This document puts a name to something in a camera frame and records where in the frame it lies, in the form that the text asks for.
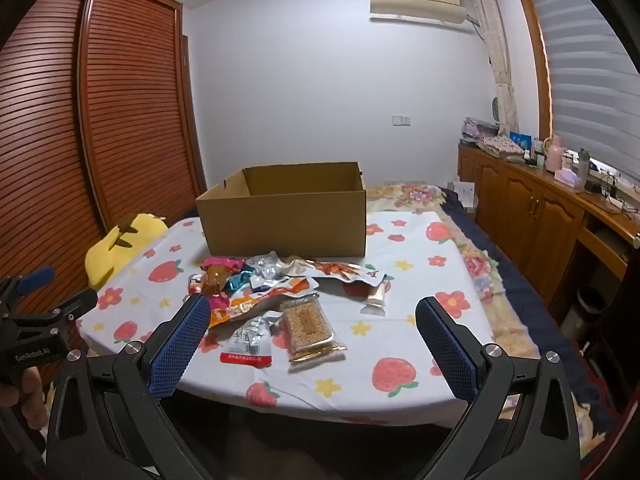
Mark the pink tissue box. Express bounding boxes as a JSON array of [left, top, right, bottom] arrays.
[[554, 169, 585, 190]]

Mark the dark blue bed sheet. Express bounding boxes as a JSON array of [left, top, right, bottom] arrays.
[[440, 187, 631, 461]]

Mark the long orange snack packet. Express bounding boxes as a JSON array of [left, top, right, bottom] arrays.
[[207, 277, 321, 328]]

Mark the yellow plush toy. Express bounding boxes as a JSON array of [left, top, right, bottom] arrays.
[[84, 212, 170, 291]]

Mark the clear packet with red label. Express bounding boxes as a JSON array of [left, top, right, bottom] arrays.
[[220, 310, 283, 368]]

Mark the white paper bag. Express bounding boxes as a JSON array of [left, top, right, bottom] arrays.
[[447, 180, 476, 211]]

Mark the pink thermos jug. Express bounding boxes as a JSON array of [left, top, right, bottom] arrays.
[[545, 135, 565, 173]]

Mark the clear sesame bar packet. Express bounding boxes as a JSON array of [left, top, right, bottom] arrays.
[[279, 294, 348, 363]]

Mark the dark trash bin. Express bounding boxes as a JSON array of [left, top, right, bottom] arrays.
[[560, 285, 606, 341]]

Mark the patterned beige curtain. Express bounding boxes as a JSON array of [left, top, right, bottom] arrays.
[[467, 0, 521, 133]]

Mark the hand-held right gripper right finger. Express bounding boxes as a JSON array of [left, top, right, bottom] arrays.
[[410, 296, 582, 480]]

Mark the brown cardboard box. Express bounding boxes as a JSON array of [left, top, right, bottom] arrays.
[[195, 161, 368, 259]]

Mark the silver snack packet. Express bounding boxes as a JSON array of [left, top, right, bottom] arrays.
[[245, 251, 286, 281]]

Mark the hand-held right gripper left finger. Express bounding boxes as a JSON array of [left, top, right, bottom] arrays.
[[45, 292, 221, 480]]

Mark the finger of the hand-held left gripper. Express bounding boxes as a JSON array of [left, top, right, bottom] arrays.
[[0, 266, 56, 313], [35, 289, 99, 321]]

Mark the pink snack packet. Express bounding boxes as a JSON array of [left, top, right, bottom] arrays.
[[200, 256, 246, 311]]

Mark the floral beige blanket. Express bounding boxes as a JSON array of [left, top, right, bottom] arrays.
[[367, 184, 606, 456]]

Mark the cream snack packet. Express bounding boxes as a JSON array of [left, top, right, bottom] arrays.
[[360, 280, 392, 317]]

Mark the white red-orange snack packet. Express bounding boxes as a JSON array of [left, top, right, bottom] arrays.
[[280, 257, 388, 286]]

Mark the brown wooden cabinet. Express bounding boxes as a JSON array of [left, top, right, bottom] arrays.
[[457, 142, 640, 311]]

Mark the person's left hand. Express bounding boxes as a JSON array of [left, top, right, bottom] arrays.
[[0, 367, 48, 436]]

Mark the brown slatted wooden wardrobe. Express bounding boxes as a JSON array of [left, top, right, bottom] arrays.
[[0, 0, 206, 361]]

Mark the teal candy wrapper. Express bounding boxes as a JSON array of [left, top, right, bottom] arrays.
[[225, 271, 256, 295]]

